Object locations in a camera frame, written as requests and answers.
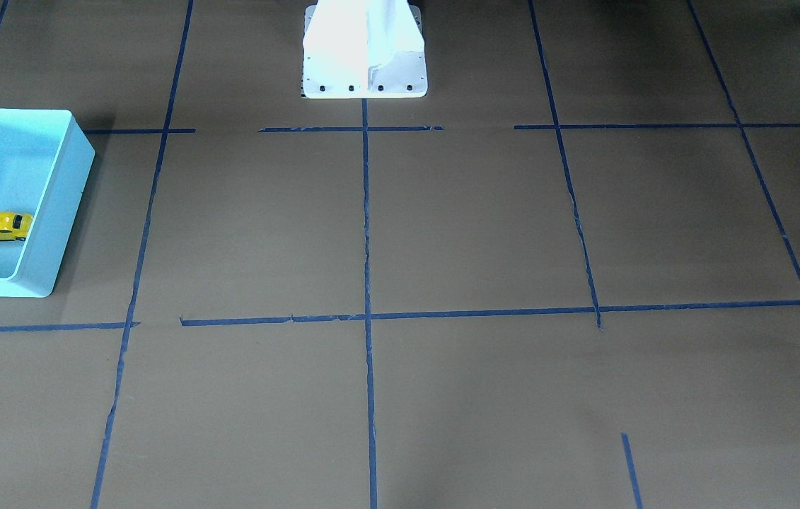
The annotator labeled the turquoise plastic bin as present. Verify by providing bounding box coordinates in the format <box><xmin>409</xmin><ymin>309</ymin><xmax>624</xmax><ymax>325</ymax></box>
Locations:
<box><xmin>0</xmin><ymin>107</ymin><xmax>95</xmax><ymax>298</ymax></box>

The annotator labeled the yellow beetle toy car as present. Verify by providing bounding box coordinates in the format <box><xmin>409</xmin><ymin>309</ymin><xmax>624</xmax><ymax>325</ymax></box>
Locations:
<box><xmin>0</xmin><ymin>211</ymin><xmax>34</xmax><ymax>242</ymax></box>

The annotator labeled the white camera stand post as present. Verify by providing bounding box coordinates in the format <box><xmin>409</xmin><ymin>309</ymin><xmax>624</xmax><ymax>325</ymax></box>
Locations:
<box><xmin>301</xmin><ymin>1</ymin><xmax>429</xmax><ymax>100</ymax></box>

